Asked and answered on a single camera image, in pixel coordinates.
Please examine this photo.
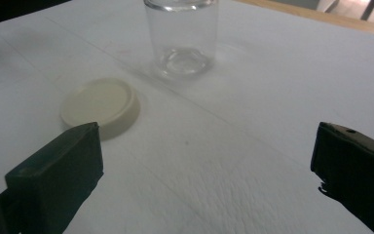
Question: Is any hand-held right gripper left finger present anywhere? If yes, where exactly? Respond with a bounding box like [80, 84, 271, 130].
[4, 121, 105, 234]

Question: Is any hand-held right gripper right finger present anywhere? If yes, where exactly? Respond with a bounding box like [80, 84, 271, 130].
[310, 121, 374, 234]

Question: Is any cream jar lid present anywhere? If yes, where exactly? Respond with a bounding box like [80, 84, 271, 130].
[59, 77, 141, 141]

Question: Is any clear glass jar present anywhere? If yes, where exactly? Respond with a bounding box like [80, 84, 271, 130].
[143, 0, 220, 80]

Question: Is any wooden table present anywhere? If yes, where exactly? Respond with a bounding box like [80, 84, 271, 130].
[235, 0, 374, 39]

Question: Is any white table cover sheet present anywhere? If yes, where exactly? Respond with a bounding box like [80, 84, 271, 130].
[0, 0, 374, 234]

